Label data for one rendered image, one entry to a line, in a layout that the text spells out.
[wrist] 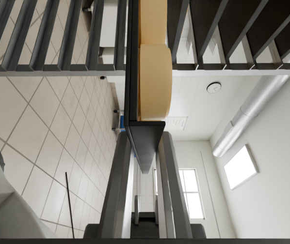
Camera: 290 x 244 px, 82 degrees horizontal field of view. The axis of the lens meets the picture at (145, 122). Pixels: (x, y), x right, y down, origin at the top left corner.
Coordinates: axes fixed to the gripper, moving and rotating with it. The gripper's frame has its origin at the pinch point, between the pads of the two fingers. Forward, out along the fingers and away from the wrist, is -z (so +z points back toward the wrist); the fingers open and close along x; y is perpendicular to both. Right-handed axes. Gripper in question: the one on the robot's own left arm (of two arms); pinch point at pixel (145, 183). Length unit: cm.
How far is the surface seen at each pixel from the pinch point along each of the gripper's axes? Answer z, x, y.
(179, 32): -43.6, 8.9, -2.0
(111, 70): -49, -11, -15
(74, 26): -66, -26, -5
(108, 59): -254, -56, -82
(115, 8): -238, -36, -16
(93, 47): -58, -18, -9
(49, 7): -73, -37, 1
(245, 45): -57, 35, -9
